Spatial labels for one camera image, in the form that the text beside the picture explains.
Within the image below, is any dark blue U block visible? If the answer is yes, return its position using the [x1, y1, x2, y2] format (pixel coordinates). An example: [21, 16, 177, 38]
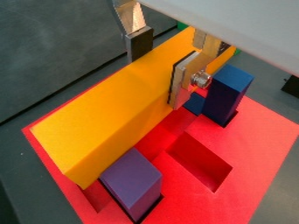
[182, 65, 253, 127]

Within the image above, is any yellow bar block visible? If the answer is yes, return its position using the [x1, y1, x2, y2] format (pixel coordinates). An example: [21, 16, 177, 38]
[29, 26, 237, 191]

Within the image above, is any purple U block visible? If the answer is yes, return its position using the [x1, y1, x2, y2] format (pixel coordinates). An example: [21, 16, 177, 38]
[98, 149, 162, 222]

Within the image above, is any red slotted board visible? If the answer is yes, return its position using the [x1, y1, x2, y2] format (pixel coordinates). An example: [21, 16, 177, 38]
[21, 68, 299, 224]

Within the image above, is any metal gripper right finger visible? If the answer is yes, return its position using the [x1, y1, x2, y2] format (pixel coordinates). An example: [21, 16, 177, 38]
[166, 29, 230, 109]

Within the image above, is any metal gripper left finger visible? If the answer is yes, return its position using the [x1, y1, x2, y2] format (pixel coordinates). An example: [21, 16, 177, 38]
[112, 0, 154, 63]

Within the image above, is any black U-shaped holder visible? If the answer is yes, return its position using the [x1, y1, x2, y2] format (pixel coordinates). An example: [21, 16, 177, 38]
[281, 75, 299, 99]

